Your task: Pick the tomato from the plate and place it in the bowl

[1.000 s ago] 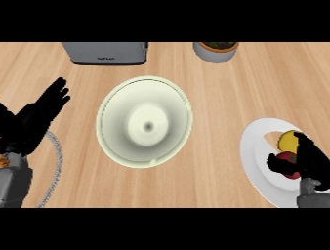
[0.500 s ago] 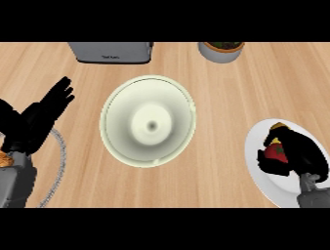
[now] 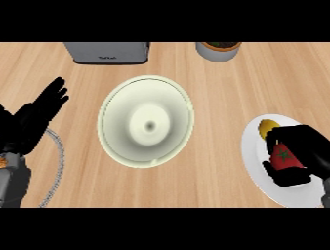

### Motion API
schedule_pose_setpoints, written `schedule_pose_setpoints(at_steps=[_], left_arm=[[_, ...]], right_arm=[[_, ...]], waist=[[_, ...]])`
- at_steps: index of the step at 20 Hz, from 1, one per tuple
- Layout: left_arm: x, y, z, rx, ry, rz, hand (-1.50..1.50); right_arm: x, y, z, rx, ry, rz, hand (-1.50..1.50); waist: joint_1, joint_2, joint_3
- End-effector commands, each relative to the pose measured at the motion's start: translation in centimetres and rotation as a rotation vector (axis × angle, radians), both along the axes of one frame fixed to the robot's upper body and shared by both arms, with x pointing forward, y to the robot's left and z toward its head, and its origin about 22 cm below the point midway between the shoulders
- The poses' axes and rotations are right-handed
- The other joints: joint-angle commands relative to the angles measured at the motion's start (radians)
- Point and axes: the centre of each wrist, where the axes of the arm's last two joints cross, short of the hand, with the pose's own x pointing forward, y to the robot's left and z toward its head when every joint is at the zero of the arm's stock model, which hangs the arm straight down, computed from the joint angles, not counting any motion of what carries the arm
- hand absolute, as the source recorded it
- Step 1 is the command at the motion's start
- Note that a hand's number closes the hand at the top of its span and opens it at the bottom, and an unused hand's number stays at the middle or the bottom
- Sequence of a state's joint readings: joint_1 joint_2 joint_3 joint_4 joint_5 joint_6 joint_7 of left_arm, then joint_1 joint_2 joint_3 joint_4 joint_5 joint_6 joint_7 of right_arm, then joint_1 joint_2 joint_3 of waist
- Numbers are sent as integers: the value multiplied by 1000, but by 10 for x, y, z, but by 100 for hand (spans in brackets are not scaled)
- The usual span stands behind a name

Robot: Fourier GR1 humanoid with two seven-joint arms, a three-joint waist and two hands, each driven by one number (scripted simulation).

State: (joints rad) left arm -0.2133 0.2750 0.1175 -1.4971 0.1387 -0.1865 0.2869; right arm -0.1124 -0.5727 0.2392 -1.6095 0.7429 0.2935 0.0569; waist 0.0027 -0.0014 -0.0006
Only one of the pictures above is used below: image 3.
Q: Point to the grey toaster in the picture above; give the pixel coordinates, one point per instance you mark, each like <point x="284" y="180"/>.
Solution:
<point x="107" y="53"/>

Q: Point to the yellow lemon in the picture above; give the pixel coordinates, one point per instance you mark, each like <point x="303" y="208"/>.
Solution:
<point x="268" y="127"/>

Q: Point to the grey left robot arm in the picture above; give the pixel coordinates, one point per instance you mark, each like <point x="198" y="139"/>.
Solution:
<point x="1" y="182"/>

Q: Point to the pale green bowl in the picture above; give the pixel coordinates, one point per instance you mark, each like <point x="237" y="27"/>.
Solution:
<point x="145" y="121"/>

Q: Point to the white plate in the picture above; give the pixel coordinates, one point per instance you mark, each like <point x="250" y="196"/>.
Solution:
<point x="287" y="192"/>

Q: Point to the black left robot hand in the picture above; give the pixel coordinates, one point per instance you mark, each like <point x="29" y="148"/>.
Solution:
<point x="24" y="123"/>

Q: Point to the grey plant pot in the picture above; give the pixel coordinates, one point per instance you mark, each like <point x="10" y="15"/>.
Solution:
<point x="218" y="51"/>

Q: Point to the red tomato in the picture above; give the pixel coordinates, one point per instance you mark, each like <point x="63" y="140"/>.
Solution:
<point x="284" y="157"/>

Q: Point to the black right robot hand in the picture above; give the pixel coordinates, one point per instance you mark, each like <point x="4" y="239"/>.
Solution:
<point x="315" y="153"/>

